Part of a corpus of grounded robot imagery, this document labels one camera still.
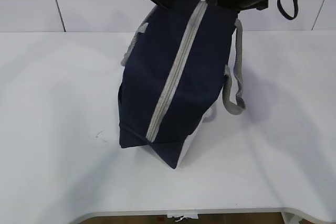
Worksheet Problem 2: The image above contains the navy blue lunch bag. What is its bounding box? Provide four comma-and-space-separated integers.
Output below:
118, 0, 246, 169

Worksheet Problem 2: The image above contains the white tape scrap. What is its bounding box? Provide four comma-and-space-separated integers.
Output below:
166, 209, 199, 222

